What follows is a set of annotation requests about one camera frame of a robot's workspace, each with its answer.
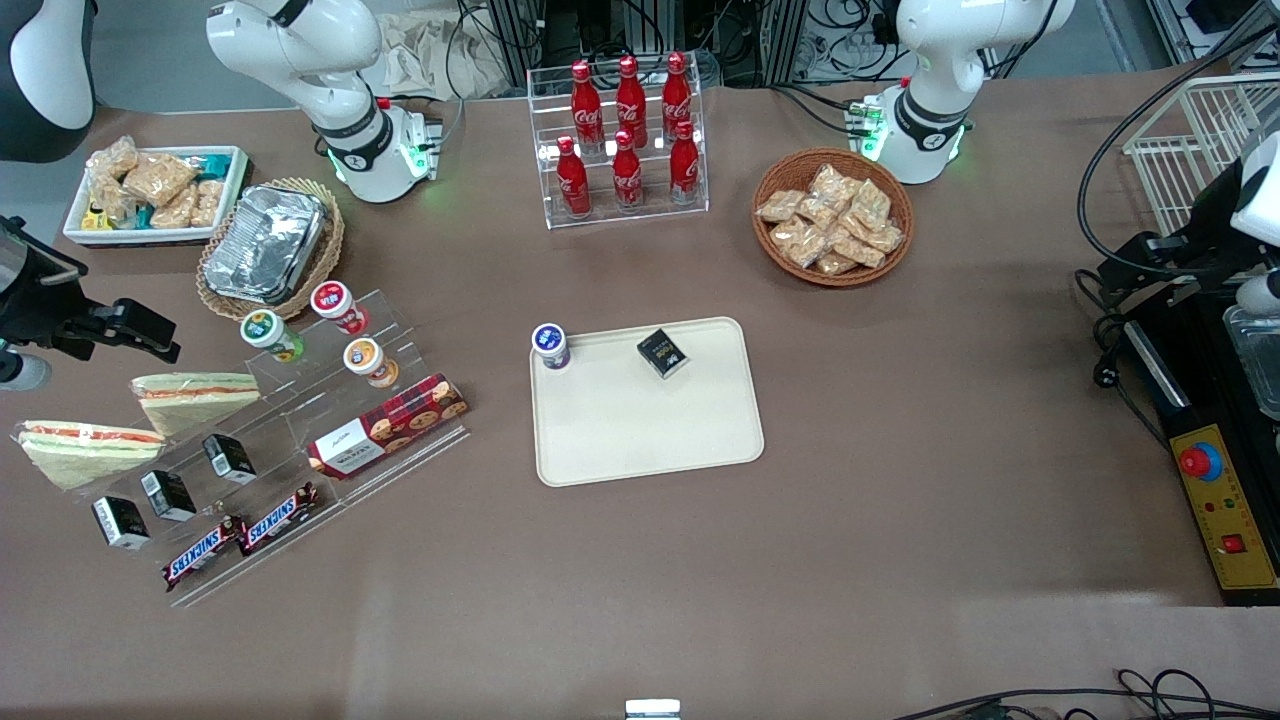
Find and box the round brown wicker basket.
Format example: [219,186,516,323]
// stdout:
[752,148,915,289]

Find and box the triangle sandwich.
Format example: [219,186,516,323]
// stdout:
[15,419,167,492]
[130,372,263,439]

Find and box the thick black gripper cable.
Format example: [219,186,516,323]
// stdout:
[1076,15,1280,278]

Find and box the metal tray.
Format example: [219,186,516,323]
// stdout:
[1222,304,1280,422]

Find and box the white crumpled cloth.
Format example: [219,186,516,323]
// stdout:
[363,10,513,102]

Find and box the blue lid yogurt cup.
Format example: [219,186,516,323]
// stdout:
[531,323,572,372]

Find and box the clear acrylic tiered stand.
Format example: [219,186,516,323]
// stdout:
[62,290,471,609]

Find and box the teal snack packet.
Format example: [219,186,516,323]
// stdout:
[133,154,234,230]

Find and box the red cola bottle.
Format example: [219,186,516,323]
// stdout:
[616,56,649,147]
[612,130,646,212]
[669,122,702,207]
[556,137,592,219]
[662,52,694,137]
[571,62,605,153]

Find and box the clear acrylic bottle rack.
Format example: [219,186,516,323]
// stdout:
[527,62,710,231]

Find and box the white wire basket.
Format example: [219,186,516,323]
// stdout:
[1122,72,1280,237]

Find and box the red plaid cookie box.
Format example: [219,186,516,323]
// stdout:
[307,374,469,480]

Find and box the black cables bundle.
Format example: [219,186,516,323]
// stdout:
[890,667,1280,720]

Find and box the small black box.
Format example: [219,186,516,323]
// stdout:
[637,328,691,380]
[203,434,258,485]
[140,470,198,522]
[91,496,151,551]

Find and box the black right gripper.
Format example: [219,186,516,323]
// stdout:
[0,215,181,363]

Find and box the orange lid yogurt cup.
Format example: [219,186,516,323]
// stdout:
[343,337,399,389]

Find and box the black equipment base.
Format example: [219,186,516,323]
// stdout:
[1120,290,1280,607]

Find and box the snickers bar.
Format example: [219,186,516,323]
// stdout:
[238,482,321,556]
[162,516,247,592]

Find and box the red lid yogurt cup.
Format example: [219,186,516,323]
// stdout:
[310,281,369,336]

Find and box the yellow emergency stop box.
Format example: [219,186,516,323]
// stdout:
[1168,424,1280,607]

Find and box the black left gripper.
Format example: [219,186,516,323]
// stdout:
[1097,160,1271,301]

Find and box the green lid yogurt cup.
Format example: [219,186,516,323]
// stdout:
[240,310,305,364]

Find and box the white rectangular snack bin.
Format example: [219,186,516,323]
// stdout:
[62,145,250,247]

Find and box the beige plastic tray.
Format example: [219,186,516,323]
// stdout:
[529,317,766,488]

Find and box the foil food container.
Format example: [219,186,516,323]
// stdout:
[203,184,331,305]

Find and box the black cable with plug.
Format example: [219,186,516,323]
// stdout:
[1074,268,1173,453]

